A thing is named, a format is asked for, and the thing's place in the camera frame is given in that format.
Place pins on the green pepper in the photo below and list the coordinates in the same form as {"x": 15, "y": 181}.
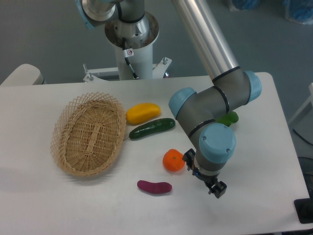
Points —
{"x": 228, "y": 119}

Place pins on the yellow mango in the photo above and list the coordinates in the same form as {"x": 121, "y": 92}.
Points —
{"x": 142, "y": 112}

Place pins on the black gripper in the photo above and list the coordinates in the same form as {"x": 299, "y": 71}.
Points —
{"x": 210, "y": 178}

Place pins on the blue plastic bag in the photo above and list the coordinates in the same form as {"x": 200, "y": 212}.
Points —
{"x": 299, "y": 11}

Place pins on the white chair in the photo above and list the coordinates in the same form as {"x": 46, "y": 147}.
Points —
{"x": 24, "y": 75}

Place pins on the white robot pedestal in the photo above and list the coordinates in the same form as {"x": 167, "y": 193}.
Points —
{"x": 133, "y": 51}

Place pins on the woven wicker basket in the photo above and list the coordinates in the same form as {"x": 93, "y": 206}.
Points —
{"x": 88, "y": 135}

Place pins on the dark green cucumber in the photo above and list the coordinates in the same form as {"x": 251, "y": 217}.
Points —
{"x": 152, "y": 127}

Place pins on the black device at table edge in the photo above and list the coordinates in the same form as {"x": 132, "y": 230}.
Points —
{"x": 304, "y": 210}

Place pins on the purple sweet potato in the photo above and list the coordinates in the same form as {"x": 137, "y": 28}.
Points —
{"x": 154, "y": 188}

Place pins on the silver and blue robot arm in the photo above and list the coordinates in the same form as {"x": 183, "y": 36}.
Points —
{"x": 213, "y": 143}

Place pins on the orange tangerine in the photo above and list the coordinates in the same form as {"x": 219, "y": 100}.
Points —
{"x": 172, "y": 160}

